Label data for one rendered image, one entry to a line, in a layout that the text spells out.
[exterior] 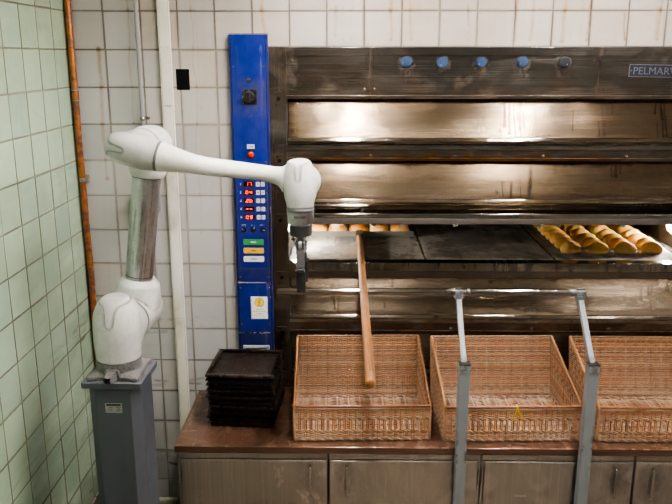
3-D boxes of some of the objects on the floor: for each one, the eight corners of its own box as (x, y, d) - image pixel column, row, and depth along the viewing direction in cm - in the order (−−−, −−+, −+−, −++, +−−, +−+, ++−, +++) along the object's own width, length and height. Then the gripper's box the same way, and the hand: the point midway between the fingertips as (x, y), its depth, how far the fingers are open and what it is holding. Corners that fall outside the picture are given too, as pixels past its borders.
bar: (282, 541, 334) (277, 285, 304) (573, 544, 332) (596, 287, 302) (276, 590, 304) (269, 311, 274) (595, 594, 302) (624, 313, 272)
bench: (205, 497, 367) (200, 386, 353) (710, 502, 363) (726, 390, 349) (180, 574, 313) (173, 447, 298) (774, 581, 309) (796, 452, 295)
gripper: (291, 217, 262) (293, 277, 267) (286, 231, 238) (288, 297, 243) (313, 216, 262) (315, 277, 267) (310, 231, 238) (312, 297, 242)
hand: (302, 283), depth 254 cm, fingers open, 13 cm apart
